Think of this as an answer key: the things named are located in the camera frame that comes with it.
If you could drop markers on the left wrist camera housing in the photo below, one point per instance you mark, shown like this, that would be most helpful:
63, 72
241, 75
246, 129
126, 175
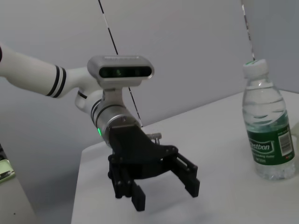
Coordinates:
121, 70

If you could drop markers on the light grey cabinet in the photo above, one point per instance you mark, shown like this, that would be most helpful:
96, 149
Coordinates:
11, 205

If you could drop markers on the clear green-label water bottle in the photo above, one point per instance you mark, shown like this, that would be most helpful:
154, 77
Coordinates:
266, 116

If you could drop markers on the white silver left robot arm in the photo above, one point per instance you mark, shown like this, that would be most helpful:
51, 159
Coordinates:
46, 77

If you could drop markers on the green and white background item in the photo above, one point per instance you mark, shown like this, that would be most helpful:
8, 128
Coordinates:
5, 170

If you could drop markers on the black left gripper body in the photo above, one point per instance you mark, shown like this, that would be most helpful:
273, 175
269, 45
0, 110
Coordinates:
137, 151

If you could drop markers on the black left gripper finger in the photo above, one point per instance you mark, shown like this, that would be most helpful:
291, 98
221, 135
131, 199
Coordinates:
187, 175
130, 186

